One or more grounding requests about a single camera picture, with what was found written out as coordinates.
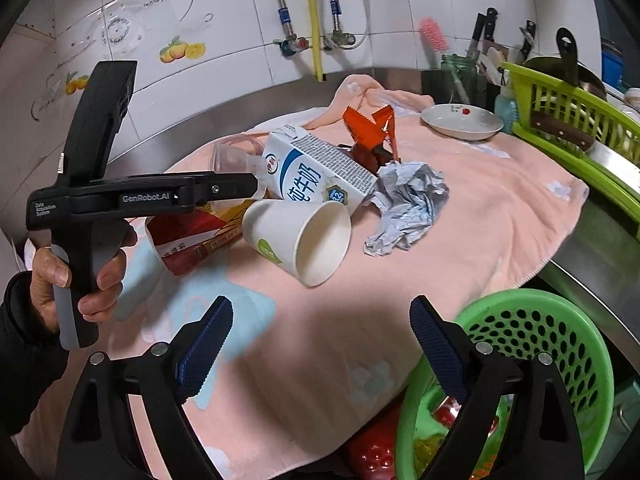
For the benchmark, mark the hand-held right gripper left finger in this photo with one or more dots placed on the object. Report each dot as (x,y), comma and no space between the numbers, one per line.
(207,345)

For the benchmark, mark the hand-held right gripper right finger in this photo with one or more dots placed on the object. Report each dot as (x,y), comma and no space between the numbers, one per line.
(437,345)

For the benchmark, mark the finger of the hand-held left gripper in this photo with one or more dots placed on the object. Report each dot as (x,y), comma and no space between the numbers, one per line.
(225,189)

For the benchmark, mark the white paper cup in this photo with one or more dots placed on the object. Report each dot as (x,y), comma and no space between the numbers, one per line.
(277,230)

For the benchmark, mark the red yellow snack bag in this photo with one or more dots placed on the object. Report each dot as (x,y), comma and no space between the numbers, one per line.
(185,242)

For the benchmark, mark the white blue milk carton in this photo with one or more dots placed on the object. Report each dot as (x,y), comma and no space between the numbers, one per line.
(300,170)

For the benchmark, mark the green plastic basket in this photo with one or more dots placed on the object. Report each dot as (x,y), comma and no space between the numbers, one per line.
(550,317)

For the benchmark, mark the white paper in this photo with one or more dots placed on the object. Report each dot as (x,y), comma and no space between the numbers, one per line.
(410,200)

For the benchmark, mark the orange plastic wrapper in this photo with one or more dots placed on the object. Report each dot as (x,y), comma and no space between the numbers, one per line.
(365,132)

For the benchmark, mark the person's left forearm black sleeve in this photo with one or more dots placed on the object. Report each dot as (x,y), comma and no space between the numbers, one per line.
(25,360)

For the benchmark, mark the person's left hand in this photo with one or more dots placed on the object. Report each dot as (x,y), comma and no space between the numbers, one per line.
(112,270)

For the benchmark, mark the clear plastic cup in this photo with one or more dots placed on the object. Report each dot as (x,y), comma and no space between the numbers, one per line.
(235,157)

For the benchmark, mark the pink towel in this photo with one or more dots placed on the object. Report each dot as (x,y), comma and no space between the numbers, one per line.
(450,245)

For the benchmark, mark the metal water valve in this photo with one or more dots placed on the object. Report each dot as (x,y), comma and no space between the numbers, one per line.
(341,39)
(291,45)

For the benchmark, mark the white plate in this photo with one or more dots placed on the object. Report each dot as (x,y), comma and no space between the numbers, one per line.
(460,122)

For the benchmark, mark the white thin tube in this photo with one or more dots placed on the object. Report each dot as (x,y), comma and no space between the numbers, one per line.
(366,15)

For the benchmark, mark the light blue bottle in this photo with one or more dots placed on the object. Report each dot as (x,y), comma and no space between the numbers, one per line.
(506,110)

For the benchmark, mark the pink brush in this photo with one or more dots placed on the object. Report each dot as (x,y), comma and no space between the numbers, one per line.
(431,35)

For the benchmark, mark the green glass jar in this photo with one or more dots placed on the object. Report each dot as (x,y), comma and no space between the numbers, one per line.
(462,72)

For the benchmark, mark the green plastic dish rack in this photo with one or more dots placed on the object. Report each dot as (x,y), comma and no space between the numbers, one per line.
(550,105)

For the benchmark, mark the white utensil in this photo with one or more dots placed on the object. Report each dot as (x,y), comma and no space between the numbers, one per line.
(492,62)

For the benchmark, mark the white bowl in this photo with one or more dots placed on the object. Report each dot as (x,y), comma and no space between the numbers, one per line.
(632,102)

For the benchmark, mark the blue lidded jar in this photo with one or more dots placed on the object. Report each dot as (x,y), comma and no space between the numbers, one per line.
(611,62)

